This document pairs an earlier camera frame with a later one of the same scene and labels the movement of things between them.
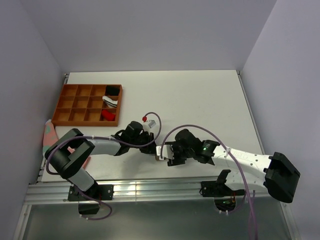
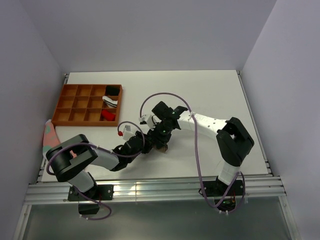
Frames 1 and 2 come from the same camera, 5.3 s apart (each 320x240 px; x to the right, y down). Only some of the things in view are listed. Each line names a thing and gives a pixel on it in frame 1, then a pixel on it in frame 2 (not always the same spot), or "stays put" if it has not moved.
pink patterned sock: [50, 138] stays put
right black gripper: [176, 161] to [159, 141]
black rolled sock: [112, 90] stays put
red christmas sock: [108, 116] stays put
